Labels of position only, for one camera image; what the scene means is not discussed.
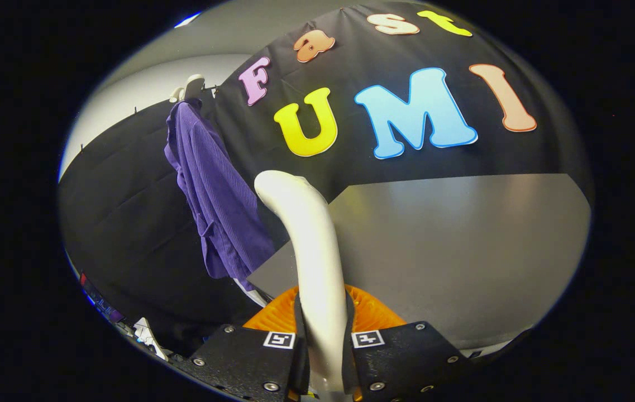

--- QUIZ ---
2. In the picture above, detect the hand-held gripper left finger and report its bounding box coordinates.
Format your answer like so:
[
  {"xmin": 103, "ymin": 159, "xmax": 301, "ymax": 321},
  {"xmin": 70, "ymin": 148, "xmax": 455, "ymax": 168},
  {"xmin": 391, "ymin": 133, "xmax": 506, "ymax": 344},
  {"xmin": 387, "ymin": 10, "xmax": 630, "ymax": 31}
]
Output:
[{"xmin": 175, "ymin": 286, "xmax": 311, "ymax": 402}]

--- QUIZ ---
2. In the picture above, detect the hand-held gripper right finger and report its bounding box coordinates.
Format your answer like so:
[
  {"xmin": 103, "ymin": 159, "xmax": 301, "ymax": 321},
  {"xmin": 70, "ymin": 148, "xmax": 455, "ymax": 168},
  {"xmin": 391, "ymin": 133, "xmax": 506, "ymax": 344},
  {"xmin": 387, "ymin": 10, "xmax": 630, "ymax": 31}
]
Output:
[{"xmin": 341, "ymin": 284, "xmax": 475, "ymax": 402}]

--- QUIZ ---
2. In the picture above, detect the white garment steamer head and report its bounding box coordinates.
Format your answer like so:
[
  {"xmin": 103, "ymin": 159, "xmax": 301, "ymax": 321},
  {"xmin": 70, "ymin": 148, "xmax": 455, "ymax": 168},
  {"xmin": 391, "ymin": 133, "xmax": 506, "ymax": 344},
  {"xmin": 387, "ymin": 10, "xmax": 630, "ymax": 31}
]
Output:
[{"xmin": 254, "ymin": 170, "xmax": 348, "ymax": 402}]

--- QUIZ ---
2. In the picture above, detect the purple jacket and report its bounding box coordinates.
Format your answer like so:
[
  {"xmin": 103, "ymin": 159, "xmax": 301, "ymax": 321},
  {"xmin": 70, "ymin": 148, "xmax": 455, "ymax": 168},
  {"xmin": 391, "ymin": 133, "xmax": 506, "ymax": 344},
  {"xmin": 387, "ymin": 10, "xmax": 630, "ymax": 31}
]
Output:
[{"xmin": 164, "ymin": 99, "xmax": 278, "ymax": 291}]

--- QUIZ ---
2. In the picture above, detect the white clothes hanger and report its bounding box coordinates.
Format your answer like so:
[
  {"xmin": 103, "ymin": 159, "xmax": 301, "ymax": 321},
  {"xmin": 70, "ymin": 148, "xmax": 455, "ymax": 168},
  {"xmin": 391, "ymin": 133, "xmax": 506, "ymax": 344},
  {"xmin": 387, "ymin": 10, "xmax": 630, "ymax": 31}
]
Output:
[{"xmin": 169, "ymin": 74, "xmax": 206, "ymax": 104}]

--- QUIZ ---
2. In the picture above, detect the grey cabinet with dark top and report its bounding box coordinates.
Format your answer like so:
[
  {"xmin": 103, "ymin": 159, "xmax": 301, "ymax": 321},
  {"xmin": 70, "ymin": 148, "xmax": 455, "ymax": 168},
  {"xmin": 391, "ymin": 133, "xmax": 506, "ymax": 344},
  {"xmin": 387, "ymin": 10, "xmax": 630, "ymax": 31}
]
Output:
[{"xmin": 246, "ymin": 173, "xmax": 594, "ymax": 358}]

